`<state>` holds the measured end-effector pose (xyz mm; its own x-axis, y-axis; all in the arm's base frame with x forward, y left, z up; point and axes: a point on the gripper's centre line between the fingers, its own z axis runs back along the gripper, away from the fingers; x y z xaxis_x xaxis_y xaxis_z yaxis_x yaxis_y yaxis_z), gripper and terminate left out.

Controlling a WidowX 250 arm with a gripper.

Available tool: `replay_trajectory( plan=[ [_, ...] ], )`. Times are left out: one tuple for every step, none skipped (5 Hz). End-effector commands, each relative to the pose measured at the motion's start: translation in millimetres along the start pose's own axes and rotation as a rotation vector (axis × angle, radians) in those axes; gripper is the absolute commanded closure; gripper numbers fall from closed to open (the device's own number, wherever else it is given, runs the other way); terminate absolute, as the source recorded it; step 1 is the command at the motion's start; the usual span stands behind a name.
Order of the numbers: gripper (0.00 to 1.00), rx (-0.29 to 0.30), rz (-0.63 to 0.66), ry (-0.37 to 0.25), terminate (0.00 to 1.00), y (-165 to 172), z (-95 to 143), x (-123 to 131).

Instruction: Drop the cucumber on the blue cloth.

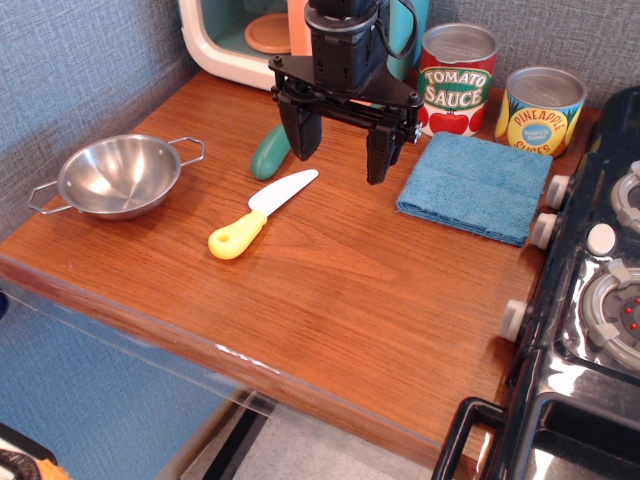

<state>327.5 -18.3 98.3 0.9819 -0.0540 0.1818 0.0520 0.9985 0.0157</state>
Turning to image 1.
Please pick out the white stove knob bottom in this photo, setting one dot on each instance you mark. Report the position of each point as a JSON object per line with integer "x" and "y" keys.
{"x": 512, "y": 319}

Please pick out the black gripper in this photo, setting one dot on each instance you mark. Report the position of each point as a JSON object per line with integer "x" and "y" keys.
{"x": 347, "y": 77}

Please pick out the white stove knob middle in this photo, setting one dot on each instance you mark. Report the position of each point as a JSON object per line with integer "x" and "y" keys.
{"x": 543, "y": 229}

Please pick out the black toy stove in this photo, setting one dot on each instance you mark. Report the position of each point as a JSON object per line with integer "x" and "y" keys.
{"x": 572, "y": 410}

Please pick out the tomato sauce can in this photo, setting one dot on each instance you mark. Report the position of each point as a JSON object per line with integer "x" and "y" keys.
{"x": 455, "y": 75}

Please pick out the green toy cucumber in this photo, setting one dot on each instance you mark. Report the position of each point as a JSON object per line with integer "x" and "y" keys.
{"x": 270, "y": 154}

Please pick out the white stove knob top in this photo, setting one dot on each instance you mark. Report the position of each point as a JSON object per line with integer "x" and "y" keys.
{"x": 556, "y": 191}

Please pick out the small metal colander bowl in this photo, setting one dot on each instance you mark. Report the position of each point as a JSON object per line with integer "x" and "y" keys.
{"x": 121, "y": 177}

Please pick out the yellow handled toy knife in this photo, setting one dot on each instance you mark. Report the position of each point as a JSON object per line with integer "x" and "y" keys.
{"x": 231, "y": 241}

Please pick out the toy microwave oven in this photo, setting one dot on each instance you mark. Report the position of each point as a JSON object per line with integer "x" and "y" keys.
{"x": 235, "y": 40}

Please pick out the white stove knob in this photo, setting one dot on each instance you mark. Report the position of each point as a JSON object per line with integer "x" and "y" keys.
{"x": 556, "y": 191}
{"x": 543, "y": 229}
{"x": 512, "y": 319}

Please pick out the pineapple slices can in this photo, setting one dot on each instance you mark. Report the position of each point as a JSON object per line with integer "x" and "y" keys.
{"x": 540, "y": 109}

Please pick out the blue folded cloth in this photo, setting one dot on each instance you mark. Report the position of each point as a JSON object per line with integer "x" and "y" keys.
{"x": 477, "y": 186}

